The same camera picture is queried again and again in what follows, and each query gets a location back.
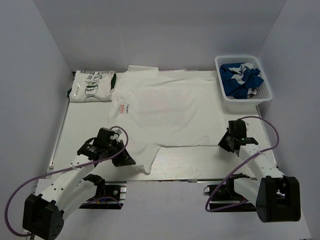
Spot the blue and white t-shirt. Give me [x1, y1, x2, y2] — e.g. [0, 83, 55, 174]
[219, 62, 264, 100]

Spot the white Coca-Cola t-shirt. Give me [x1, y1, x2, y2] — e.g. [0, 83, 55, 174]
[107, 65, 225, 174]

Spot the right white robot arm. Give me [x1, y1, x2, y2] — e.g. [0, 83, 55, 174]
[218, 119, 301, 223]

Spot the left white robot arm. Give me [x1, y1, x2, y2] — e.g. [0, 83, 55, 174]
[22, 126, 136, 240]

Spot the white plastic basket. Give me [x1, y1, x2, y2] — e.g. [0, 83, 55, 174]
[215, 55, 273, 106]

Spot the folded white Charlie Brown shirt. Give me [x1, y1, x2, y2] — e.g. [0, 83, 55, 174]
[67, 70, 117, 103]

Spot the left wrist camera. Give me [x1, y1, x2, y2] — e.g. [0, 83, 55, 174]
[112, 128, 122, 140]

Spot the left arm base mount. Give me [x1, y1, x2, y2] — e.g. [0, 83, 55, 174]
[80, 182, 127, 210]

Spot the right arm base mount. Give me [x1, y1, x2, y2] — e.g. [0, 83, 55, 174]
[209, 184, 256, 213]

